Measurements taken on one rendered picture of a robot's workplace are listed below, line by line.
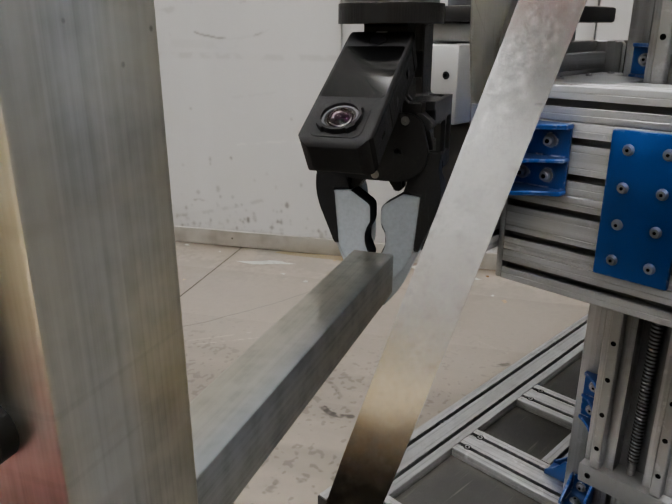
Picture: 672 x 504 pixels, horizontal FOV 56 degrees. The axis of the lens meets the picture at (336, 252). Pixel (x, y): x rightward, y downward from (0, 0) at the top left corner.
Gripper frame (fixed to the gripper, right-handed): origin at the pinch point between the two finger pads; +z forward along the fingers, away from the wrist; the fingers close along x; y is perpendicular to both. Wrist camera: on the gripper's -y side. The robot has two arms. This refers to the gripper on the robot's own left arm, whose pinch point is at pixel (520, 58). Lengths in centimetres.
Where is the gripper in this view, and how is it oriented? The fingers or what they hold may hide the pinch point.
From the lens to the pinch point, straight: 18.6
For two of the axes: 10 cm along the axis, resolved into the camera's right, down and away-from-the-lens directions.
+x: -3.7, 2.9, -8.8
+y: -9.3, -1.6, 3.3
